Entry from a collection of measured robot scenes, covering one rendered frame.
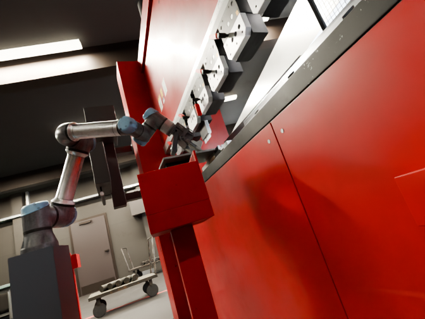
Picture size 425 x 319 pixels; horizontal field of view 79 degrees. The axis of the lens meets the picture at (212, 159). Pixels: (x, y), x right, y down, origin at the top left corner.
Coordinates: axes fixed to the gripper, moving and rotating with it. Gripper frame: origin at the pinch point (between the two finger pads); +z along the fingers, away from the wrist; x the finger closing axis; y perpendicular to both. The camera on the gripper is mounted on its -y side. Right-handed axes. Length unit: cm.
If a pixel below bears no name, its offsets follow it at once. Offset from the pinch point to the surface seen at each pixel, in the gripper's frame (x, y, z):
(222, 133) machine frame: 85, 75, 6
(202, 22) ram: -41, 31, -33
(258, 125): -68, -17, 7
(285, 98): -80, -17, 7
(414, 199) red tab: -96, -36, 26
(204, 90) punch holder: -23.8, 16.5, -15.9
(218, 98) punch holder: -24.9, 16.8, -8.5
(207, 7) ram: -48, 31, -33
